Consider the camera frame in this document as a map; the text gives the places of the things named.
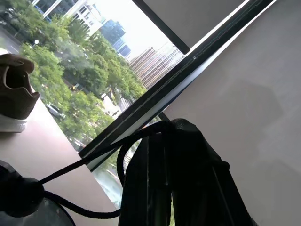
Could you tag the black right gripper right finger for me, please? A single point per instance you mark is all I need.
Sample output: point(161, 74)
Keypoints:
point(202, 179)

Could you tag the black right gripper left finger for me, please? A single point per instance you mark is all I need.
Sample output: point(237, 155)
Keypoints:
point(145, 188)

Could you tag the brown sneaker with white sole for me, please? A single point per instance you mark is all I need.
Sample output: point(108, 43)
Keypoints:
point(18, 103)

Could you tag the grey roller blind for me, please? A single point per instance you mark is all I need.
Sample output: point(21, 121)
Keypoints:
point(200, 18)

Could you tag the black window frame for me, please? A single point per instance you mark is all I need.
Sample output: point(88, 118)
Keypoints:
point(164, 86)

